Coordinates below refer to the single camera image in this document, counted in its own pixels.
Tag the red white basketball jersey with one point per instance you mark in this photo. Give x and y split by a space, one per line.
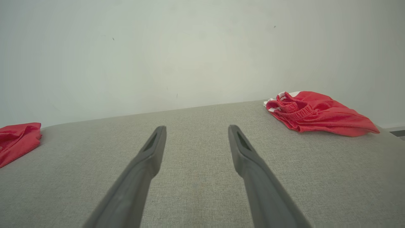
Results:
15 139

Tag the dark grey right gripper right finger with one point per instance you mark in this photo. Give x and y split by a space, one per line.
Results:
265 196

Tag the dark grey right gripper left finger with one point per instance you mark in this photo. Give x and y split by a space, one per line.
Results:
133 190

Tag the red mesh shorts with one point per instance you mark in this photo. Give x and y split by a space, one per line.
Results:
322 117

